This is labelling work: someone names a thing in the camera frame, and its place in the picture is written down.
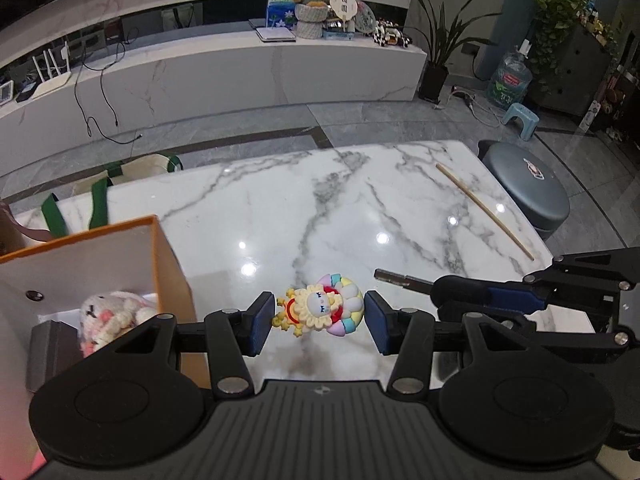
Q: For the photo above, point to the grey closed laptop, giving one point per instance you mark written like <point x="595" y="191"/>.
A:
<point x="272" y="32"/>

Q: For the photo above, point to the grey round stool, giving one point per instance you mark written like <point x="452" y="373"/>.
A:
<point x="525" y="185"/>

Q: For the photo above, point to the blue tissue box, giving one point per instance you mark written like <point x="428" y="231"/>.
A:
<point x="339" y="34"/>

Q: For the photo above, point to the white router with antennas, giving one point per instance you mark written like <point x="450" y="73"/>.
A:
<point x="50" y="80"/>

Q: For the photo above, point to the small white photo frame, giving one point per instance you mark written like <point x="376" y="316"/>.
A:
<point x="5" y="92"/>

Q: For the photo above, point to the blue step stool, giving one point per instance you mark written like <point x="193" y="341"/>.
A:
<point x="522" y="115"/>

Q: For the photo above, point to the black and white toys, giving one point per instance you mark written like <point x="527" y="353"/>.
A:
<point x="392" y="35"/>

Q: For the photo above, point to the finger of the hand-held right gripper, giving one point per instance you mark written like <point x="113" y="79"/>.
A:
<point x="515" y="297"/>
<point x="575" y="344"/>

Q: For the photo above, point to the patterned round fan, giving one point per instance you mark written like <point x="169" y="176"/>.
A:
<point x="364" y="17"/>

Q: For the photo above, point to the white crochet bunny with flowers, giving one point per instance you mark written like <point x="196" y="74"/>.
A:
<point x="115" y="315"/>

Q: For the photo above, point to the white marble television console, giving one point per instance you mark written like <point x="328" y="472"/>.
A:
<point x="225" y="75"/>

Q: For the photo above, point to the dark grey box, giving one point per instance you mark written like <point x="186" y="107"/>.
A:
<point x="47" y="355"/>

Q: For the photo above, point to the dark grey cabinet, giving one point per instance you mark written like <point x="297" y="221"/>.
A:
<point x="580" y="70"/>

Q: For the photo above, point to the green and blue painting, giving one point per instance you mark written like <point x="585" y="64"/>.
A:
<point x="280" y="5"/>

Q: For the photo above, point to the long-leaf potted plant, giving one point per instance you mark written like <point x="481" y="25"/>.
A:
<point x="445" y="40"/>

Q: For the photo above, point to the black car key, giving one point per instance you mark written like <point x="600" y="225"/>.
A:
<point x="450" y="287"/>

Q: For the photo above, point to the orange paper box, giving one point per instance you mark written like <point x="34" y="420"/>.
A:
<point x="170" y="270"/>

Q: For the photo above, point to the white round paper fan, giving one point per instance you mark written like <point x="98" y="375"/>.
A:
<point x="342" y="5"/>

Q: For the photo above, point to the thin wooden stick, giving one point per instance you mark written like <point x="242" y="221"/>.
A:
<point x="500" y="227"/>

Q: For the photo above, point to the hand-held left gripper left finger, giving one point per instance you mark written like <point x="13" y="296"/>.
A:
<point x="260" y="322"/>

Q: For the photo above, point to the white tote bag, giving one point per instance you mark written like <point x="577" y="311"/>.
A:
<point x="175" y="16"/>

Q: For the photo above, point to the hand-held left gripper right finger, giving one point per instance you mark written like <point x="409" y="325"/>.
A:
<point x="377" y="322"/>

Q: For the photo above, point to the large water bottle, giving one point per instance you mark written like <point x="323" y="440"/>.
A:
<point x="510" y="80"/>

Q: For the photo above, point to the trailing ivy plant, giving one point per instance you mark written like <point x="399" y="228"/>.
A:
<point x="555" y="10"/>

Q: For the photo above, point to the cluttered dark shelf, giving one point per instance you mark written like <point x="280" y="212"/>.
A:
<point x="620" y="95"/>

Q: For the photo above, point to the colourful cartoon lion charm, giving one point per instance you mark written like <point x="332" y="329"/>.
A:
<point x="320" y="310"/>

